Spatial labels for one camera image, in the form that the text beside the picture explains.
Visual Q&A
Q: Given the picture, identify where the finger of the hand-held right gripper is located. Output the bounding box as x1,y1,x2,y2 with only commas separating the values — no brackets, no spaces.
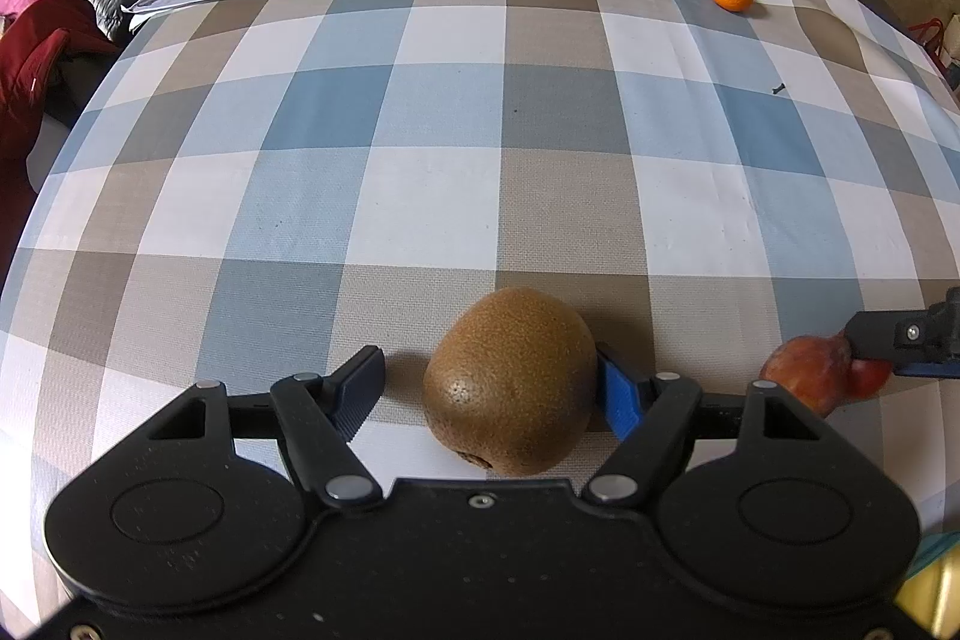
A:
842,286,960,380

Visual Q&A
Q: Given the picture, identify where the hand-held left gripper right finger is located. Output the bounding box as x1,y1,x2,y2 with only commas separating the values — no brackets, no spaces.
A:
585,342,824,507

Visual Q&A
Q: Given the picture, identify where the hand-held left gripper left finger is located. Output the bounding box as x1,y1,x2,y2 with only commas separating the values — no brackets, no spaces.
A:
146,345,388,512

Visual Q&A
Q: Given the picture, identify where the brown kiwi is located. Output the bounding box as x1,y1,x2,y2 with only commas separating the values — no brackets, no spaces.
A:
422,287,599,477

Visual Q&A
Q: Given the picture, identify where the yellow-red plum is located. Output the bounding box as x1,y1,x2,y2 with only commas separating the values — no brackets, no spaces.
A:
759,335,857,420

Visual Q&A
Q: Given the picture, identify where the gold tray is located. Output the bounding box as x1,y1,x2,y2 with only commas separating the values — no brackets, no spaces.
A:
895,554,960,640

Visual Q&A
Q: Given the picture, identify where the checkered tablecloth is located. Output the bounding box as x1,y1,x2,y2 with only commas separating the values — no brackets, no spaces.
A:
0,0,960,630

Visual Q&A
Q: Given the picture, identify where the red and white bag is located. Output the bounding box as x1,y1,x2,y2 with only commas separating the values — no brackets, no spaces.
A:
910,14,960,112

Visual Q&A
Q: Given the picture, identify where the red cloth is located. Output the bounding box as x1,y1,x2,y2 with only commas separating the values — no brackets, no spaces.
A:
0,0,121,281

